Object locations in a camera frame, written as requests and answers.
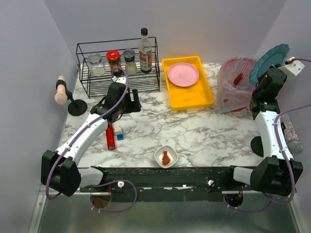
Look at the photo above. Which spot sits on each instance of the fried chicken drumstick toy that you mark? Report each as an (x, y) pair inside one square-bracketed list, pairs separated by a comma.
[(166, 159)]

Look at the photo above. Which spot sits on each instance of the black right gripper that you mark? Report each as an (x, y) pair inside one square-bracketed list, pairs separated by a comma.
[(267, 79)]

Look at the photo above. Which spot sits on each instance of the dark sauce glass bottle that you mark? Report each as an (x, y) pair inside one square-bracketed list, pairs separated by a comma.
[(145, 52)]

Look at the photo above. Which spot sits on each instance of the clear glass salt jar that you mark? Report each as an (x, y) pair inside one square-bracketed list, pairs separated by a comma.
[(96, 65)]

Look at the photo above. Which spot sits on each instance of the red lid sauce jar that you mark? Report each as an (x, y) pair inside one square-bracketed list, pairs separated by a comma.
[(114, 60)]

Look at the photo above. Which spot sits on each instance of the pink round plate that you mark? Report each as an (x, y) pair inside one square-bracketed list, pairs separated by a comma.
[(183, 74)]

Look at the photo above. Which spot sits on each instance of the teal glass plate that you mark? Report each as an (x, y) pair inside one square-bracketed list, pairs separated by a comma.
[(276, 55)]

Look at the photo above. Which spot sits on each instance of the yellow plastic tray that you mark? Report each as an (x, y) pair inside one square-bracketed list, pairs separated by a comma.
[(196, 96)]

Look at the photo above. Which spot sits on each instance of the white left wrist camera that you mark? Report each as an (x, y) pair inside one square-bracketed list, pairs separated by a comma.
[(122, 80)]

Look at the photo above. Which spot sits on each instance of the red cylindrical can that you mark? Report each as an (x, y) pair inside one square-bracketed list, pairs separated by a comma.
[(110, 138)]

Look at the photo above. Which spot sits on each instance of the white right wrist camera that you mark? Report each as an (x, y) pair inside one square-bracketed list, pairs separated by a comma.
[(293, 67)]

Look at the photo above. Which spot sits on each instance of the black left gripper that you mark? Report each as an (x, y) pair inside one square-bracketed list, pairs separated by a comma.
[(129, 102)]

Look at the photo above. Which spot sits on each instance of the pink mesh waste basket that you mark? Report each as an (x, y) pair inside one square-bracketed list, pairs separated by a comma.
[(231, 98)]

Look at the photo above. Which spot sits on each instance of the small white square dish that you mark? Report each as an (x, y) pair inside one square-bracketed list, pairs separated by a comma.
[(159, 153)]

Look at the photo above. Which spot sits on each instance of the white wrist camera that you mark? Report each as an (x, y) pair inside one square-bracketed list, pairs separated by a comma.
[(122, 80), (293, 67)]

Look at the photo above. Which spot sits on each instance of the grey cap salt grinder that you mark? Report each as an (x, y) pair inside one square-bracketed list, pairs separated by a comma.
[(130, 64)]

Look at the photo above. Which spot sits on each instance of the black wire rack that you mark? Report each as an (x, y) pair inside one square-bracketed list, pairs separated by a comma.
[(98, 86)]

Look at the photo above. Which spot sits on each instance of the glitter microphone on stand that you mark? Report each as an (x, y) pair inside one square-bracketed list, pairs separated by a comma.
[(291, 136)]

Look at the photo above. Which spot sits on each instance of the brown grilled meat toy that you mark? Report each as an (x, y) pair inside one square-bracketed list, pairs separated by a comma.
[(238, 79)]

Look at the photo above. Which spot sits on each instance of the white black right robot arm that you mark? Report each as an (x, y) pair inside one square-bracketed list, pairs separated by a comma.
[(278, 172)]

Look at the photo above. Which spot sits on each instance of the blue toy brick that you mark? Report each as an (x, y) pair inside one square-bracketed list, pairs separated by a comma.
[(120, 137)]

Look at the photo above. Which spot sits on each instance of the black mounting base rail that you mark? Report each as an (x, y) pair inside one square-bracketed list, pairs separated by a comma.
[(172, 184)]

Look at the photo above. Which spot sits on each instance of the white toy brick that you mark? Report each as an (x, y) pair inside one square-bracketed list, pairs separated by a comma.
[(118, 130)]

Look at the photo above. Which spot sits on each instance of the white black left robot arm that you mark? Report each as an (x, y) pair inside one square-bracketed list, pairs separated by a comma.
[(59, 168)]

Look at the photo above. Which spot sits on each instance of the beige handle on black stand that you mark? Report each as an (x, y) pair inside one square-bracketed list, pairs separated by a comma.
[(76, 107)]

